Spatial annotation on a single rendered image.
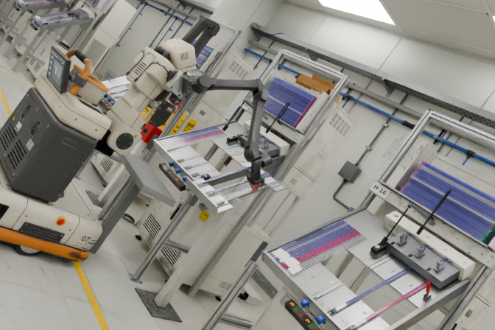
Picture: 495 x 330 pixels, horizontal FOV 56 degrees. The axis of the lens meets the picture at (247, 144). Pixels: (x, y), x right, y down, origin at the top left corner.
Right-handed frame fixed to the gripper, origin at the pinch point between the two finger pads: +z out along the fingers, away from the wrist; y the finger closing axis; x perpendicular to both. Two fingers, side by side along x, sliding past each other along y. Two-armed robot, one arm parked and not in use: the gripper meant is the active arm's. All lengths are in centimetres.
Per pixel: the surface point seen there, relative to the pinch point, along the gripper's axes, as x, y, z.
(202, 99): -68, 178, 27
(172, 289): 52, 8, 58
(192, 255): 37, 9, 39
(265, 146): -41, 43, 4
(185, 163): 11, 65, 12
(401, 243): -34, -79, -3
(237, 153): -26, 57, 12
